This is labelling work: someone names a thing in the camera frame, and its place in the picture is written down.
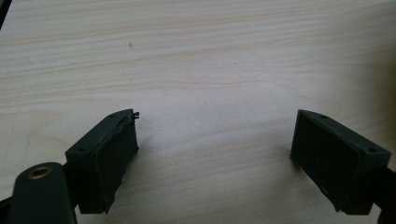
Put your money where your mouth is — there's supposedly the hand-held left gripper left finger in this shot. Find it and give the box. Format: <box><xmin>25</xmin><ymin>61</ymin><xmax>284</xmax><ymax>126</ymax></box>
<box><xmin>64</xmin><ymin>108</ymin><xmax>140</xmax><ymax>216</ymax></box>

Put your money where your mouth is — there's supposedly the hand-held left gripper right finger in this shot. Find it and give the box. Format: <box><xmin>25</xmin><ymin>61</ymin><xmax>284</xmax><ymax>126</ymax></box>
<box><xmin>290</xmin><ymin>108</ymin><xmax>392</xmax><ymax>216</ymax></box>

